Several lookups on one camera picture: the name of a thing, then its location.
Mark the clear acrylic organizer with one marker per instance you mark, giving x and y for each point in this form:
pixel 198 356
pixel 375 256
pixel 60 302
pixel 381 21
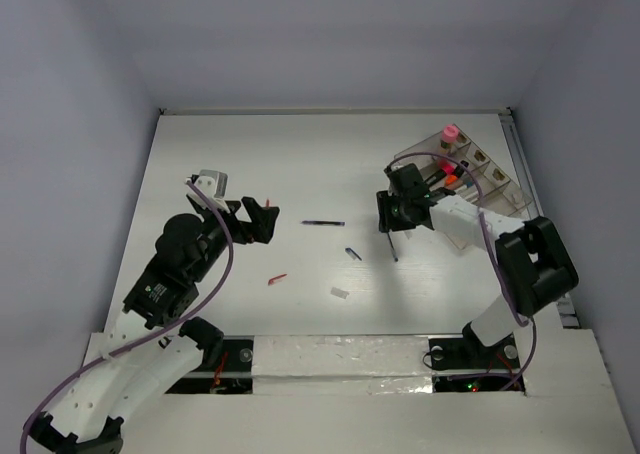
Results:
pixel 501 193

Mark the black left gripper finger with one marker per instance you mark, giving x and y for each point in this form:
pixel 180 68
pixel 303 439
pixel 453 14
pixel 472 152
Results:
pixel 238 229
pixel 261 226

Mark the blue pen cap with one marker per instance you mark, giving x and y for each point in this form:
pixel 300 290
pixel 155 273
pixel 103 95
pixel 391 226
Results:
pixel 353 254

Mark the orange cap black highlighter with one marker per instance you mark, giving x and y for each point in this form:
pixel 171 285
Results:
pixel 456 173

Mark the blue ballpoint pen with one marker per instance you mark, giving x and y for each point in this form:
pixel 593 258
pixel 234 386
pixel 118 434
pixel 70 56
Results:
pixel 392 247

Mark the blue cap white marker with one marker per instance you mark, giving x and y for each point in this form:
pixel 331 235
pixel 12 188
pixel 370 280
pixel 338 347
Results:
pixel 464 188

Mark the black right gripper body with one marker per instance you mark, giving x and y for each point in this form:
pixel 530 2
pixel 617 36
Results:
pixel 397 201

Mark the pink cap black highlighter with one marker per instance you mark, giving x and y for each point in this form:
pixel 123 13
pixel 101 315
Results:
pixel 445 169

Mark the pink cap sticker bottle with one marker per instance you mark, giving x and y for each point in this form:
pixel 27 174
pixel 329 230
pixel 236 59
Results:
pixel 448 138

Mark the white foam front board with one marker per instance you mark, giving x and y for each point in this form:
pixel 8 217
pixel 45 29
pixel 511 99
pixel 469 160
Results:
pixel 337 394

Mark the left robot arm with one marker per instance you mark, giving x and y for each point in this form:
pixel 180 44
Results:
pixel 158 336

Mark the red pen cap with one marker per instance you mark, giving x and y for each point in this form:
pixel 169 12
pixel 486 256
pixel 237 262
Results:
pixel 276 279

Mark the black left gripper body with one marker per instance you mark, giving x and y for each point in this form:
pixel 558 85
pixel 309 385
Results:
pixel 217 232

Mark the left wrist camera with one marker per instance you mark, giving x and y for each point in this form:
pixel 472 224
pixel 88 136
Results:
pixel 210 182

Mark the purple gel pen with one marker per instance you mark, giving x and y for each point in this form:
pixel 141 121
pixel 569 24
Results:
pixel 326 223

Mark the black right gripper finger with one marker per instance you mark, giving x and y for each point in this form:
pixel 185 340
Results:
pixel 387 220
pixel 415 212

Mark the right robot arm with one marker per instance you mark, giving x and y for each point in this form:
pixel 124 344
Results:
pixel 529 258

